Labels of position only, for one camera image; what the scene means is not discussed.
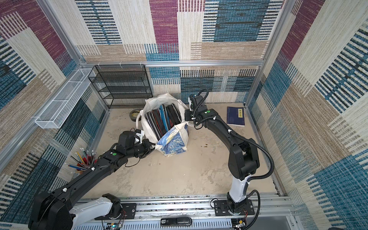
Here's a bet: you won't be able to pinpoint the dark blue notebook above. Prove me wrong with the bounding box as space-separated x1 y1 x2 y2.
226 106 245 127

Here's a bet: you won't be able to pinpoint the black device on rail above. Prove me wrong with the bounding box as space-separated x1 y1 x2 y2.
160 217 193 227

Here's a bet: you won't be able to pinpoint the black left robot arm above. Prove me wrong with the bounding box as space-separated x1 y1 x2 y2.
28 131 155 230

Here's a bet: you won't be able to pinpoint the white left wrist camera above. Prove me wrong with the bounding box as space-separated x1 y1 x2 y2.
134 129 145 144

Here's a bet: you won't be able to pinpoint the blue ping pong paddle case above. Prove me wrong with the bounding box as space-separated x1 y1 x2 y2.
159 104 171 132

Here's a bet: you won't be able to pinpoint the purple paddle case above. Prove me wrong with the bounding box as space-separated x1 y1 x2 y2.
145 112 160 141

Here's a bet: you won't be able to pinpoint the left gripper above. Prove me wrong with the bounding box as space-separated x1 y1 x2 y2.
126 140 159 160

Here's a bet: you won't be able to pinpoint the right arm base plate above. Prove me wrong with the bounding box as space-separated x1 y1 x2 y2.
210 199 255 216

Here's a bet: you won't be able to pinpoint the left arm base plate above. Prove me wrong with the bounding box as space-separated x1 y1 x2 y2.
94 203 137 221

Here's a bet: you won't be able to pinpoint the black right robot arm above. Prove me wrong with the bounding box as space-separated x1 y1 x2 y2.
185 94 260 215

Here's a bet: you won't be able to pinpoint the red pencil cup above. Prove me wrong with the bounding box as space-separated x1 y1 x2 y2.
64 148 97 174

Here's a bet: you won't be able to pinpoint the roll of dark tape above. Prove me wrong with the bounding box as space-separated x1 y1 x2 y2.
129 109 142 122

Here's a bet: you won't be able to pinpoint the white mesh wall basket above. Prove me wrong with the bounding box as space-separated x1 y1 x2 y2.
35 69 92 129

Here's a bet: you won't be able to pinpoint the black wire shelf rack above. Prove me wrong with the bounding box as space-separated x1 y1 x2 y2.
88 64 153 109

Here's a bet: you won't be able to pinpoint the black red paddle case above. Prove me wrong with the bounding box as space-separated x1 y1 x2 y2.
167 104 182 125

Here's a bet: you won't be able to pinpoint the canvas tote bag starry print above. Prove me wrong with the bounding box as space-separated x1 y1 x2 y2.
136 93 189 157

